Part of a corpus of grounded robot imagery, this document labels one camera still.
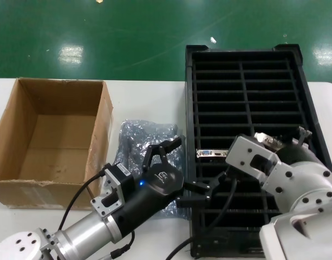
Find black left camera cable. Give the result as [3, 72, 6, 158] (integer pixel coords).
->
[57, 167, 112, 231]

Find brown cardboard box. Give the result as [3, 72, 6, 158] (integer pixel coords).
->
[0, 77, 114, 211]

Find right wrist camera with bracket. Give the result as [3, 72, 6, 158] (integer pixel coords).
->
[224, 134, 281, 188]

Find black cable with connector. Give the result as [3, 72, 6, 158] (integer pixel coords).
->
[110, 231, 136, 256]

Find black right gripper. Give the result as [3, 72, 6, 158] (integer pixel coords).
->
[276, 126, 318, 166]

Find crinkled silver antistatic bag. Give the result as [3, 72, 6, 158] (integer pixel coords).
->
[115, 119, 183, 190]

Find black slotted container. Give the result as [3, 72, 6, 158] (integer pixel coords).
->
[185, 44, 332, 258]

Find black right camera cable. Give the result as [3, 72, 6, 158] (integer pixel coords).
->
[165, 170, 238, 260]

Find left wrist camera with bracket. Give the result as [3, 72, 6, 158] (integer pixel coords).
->
[90, 161, 134, 218]

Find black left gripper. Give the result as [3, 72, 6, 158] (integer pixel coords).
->
[111, 136, 229, 238]

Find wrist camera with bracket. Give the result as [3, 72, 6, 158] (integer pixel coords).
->
[224, 134, 281, 188]
[90, 161, 134, 218]

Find black camera cable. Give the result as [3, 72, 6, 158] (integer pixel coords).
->
[57, 167, 112, 231]
[165, 170, 238, 260]

